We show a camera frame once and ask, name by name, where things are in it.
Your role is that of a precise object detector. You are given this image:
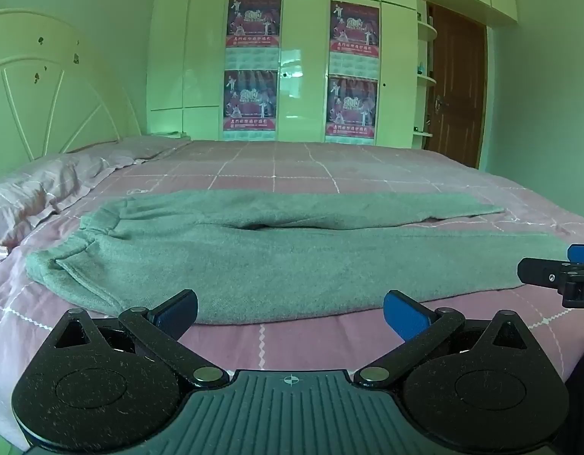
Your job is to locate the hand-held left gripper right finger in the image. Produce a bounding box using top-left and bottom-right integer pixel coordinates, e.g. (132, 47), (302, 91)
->
(383, 290), (535, 388)

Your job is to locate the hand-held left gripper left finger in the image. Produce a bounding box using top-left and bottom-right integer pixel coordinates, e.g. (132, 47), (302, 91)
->
(51, 289), (230, 389)

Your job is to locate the grey-green towel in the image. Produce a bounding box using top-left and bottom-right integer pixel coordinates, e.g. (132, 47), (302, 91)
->
(25, 188), (570, 326)

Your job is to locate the person's dark clothing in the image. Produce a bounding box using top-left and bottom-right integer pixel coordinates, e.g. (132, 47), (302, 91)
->
(564, 345), (584, 438)

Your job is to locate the bed with pink checked sheet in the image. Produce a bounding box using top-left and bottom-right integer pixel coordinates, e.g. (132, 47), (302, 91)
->
(0, 135), (584, 452)

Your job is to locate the brown wooden door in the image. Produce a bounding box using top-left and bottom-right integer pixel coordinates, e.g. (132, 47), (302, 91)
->
(427, 2), (488, 170)

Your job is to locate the white corner shelf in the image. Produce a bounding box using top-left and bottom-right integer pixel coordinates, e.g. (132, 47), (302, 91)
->
(412, 8), (438, 151)

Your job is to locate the white bed headboard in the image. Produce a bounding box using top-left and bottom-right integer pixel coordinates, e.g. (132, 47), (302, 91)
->
(0, 8), (143, 182)

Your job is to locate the white glossy wardrobe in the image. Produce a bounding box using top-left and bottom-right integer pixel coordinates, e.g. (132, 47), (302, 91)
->
(145, 0), (518, 151)

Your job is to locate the wall poster with calendar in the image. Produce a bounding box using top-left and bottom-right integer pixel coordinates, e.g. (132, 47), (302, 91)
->
(222, 70), (279, 141)
(325, 75), (379, 145)
(329, 1), (381, 77)
(225, 0), (282, 73)

